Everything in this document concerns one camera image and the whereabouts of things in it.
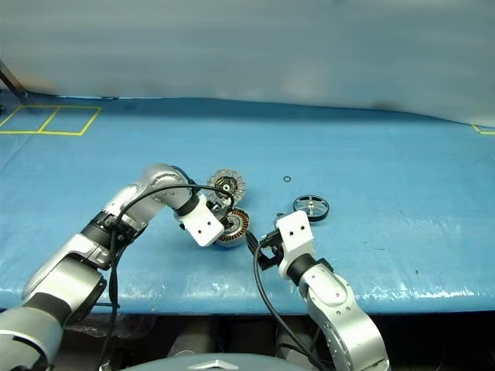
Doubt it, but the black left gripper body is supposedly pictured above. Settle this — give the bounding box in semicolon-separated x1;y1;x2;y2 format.
207;199;233;230

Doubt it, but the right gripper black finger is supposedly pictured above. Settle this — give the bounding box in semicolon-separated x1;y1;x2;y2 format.
245;230;265;254
254;247;280;273

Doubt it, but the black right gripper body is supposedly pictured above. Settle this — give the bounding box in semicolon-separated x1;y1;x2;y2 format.
259;229;284;260

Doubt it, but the round copper-wound motor housing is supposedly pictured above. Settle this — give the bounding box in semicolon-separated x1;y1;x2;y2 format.
214;207;251;248

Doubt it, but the round silver finned lid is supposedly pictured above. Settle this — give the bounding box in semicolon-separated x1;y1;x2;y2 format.
206;168;248;204

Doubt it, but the black spoked rotor ring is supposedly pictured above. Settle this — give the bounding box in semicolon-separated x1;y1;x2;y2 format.
292;195;331;223

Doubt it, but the dark grey rounded shape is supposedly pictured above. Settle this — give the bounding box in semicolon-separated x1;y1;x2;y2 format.
168;326;216;359
275;327;312;359

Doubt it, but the grey robot torso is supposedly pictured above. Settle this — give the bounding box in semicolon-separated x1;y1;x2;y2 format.
98;349;295;371

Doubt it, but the blue plastic table cover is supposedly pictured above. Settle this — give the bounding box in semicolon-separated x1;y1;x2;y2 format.
0;92;495;316

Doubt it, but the yellow tape two-square grid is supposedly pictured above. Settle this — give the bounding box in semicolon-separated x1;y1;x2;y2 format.
0;104;103;137

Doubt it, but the dark metal stand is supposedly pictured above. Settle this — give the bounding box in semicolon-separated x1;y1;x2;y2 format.
0;59;30;104

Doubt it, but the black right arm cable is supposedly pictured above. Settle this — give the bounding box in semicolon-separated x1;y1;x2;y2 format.
253;249;333;371

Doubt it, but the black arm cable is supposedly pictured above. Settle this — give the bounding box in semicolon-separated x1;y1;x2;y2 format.
253;249;333;371
98;184;236;371

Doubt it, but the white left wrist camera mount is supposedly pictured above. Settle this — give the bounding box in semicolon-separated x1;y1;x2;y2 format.
173;192;226;248

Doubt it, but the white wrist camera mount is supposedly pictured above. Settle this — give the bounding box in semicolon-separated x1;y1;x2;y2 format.
275;210;314;280
173;192;226;248

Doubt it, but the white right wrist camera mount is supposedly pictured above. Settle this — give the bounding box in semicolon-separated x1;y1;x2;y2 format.
275;210;314;280

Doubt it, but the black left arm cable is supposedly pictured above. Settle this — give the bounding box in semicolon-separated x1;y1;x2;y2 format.
98;184;236;371

